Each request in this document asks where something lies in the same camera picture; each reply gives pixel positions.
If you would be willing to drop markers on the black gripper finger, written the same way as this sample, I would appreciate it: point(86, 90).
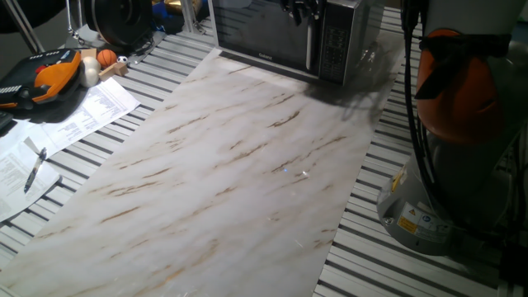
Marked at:
point(314, 8)
point(295, 10)

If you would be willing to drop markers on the silver orange robot arm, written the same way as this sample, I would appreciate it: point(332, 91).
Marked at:
point(462, 103)

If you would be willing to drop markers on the yellow gold object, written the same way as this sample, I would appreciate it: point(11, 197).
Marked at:
point(177, 5)

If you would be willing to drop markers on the black round spool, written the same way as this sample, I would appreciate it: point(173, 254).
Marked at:
point(119, 18)

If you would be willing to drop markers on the mini soccer ball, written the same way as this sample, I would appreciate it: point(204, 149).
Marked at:
point(122, 59)

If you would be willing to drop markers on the light wooden block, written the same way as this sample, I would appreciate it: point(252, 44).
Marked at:
point(113, 71)

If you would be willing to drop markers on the mini orange basketball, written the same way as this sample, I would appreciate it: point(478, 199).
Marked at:
point(107, 58)

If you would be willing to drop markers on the white marble pattern mat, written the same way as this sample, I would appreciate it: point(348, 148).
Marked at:
point(185, 185)

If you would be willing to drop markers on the beige cube block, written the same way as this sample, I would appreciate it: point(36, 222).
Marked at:
point(88, 53)

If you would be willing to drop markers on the white gourd-shaped toy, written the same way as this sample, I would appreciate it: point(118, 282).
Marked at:
point(89, 72)

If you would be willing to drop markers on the thin metal stand rod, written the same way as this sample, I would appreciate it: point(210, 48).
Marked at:
point(72, 16)

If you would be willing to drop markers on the white printed paper sheet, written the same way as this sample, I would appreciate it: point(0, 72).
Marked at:
point(95, 111)
point(16, 132)
point(16, 181)

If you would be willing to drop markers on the orange black teach pendant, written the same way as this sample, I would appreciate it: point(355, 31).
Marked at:
point(53, 76)

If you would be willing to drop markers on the thin gray metal strut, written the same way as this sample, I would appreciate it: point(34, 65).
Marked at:
point(24, 26)

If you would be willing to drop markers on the black pen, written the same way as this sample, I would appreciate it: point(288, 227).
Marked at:
point(35, 169)

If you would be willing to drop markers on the black keyboard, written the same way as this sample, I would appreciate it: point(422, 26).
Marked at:
point(4, 121)

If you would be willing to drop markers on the silver aluminum frame bar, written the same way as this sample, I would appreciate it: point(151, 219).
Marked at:
point(189, 14)

